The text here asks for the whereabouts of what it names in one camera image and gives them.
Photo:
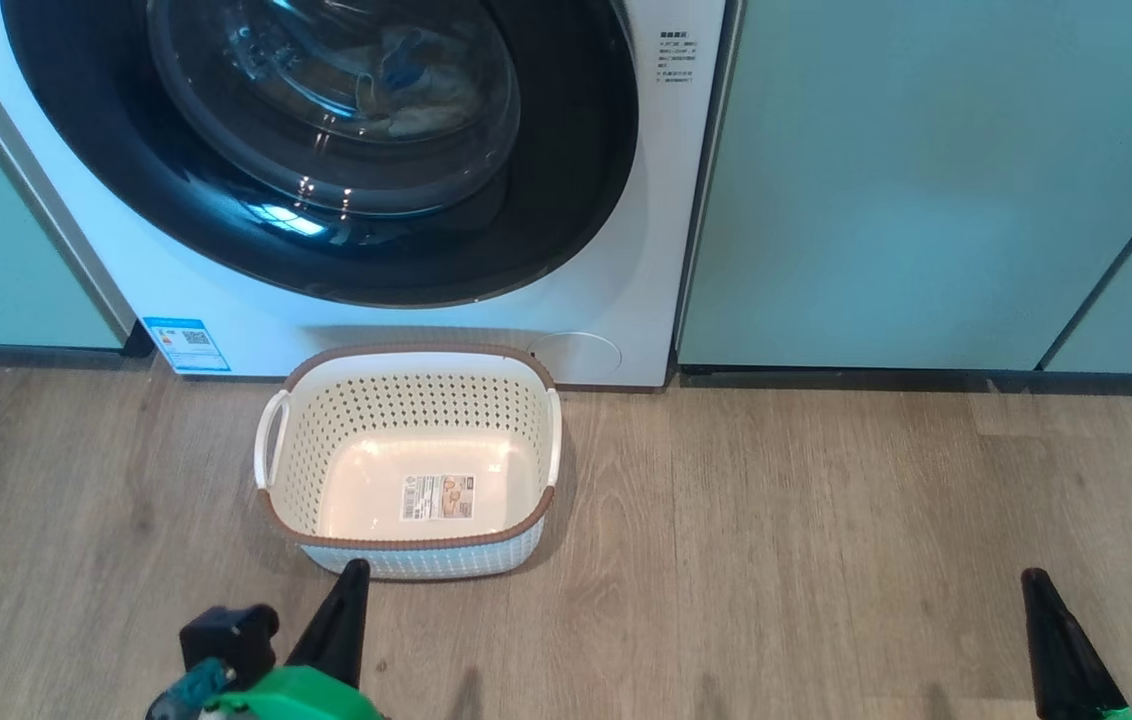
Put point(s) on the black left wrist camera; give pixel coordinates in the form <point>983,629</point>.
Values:
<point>226,640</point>

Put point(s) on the blue energy label sticker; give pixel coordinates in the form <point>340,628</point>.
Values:
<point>186,345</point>

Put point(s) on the white and blue garment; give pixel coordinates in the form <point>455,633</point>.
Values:
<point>421,95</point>

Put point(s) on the dark round washing machine door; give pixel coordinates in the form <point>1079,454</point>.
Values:
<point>176,220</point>

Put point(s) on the wide pale cabinet front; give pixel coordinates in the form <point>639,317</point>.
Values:
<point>876,180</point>

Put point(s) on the white perforated laundry basket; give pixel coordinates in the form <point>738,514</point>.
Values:
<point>426,420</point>

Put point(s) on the white front-load washing machine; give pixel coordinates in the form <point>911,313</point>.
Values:
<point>646,230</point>

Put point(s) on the basket product label sticker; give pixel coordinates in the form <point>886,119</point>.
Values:
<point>437,497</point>

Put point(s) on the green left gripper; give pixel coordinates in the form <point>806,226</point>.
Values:
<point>296,700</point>

